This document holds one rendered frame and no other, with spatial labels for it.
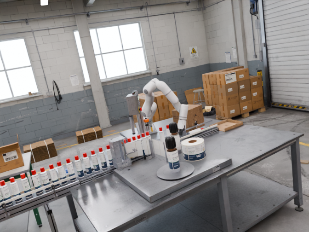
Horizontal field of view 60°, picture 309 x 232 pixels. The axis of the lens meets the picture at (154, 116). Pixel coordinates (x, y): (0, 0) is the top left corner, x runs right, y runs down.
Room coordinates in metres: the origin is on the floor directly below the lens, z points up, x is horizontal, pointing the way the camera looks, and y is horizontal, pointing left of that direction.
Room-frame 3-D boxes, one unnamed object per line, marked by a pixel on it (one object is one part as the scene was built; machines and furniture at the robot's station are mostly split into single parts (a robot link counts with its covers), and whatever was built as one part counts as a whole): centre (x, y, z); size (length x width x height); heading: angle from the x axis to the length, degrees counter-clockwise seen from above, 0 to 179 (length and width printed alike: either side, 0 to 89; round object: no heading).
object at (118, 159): (2.34, 0.37, 1.01); 0.14 x 0.13 x 0.26; 118
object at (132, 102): (2.65, 0.18, 1.38); 0.17 x 0.10 x 0.19; 174
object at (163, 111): (6.58, -0.03, 0.45); 1.20 x 0.84 x 0.89; 22
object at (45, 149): (5.93, 2.72, 0.16); 0.65 x 0.54 x 0.32; 115
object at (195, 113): (3.24, -0.41, 0.99); 0.30 x 0.24 x 0.27; 130
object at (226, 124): (3.10, -0.83, 0.85); 0.30 x 0.26 x 0.04; 118
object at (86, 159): (2.29, 0.67, 0.98); 0.05 x 0.05 x 0.20
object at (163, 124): (3.49, -0.04, 0.81); 0.90 x 0.90 x 0.04; 20
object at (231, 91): (6.46, -1.99, 0.57); 1.20 x 0.85 x 1.14; 113
